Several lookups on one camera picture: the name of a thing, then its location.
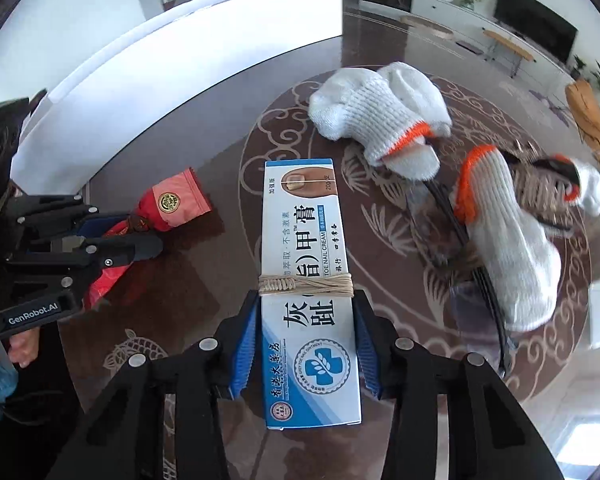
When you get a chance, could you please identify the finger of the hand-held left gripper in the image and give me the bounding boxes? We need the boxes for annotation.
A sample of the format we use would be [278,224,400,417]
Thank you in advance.
[10,232,165,283]
[5,194,131,238]

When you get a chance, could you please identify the black television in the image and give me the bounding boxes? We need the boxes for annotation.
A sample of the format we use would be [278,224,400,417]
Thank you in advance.
[494,0,579,66]

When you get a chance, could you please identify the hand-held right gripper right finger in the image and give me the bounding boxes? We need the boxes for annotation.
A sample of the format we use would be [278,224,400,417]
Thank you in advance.
[352,287,566,480]

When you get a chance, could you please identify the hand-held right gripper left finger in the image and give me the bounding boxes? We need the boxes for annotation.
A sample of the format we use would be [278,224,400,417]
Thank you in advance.
[45,287,261,480]

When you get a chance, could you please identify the brown hair claw clip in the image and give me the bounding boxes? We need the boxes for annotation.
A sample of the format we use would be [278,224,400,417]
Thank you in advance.
[507,152,581,236]

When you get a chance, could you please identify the clear safety glasses with twine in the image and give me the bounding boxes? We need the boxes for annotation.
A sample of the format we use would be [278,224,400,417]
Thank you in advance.
[405,175,511,378]

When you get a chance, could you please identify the orange lounge chair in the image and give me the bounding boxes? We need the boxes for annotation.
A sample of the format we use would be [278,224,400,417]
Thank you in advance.
[565,80,600,171]

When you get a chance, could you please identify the red foil packet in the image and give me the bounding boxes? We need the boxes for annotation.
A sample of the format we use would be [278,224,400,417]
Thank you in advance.
[82,167,213,311]

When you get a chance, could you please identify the wooden bench with metal legs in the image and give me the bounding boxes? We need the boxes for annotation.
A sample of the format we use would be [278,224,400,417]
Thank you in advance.
[482,28,537,78]

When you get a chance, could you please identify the blue white ointment box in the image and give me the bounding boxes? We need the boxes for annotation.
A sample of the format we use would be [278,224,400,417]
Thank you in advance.
[261,158,363,430]

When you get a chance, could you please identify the white television cabinet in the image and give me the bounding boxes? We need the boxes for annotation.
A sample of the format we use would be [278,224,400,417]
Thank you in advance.
[411,0,581,78]

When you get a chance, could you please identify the person's left hand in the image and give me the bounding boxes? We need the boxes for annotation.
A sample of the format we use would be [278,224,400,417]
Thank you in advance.
[7,327,41,368]

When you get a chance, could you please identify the person's dark clothing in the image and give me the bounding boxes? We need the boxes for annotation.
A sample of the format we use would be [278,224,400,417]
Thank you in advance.
[0,89,48,256]

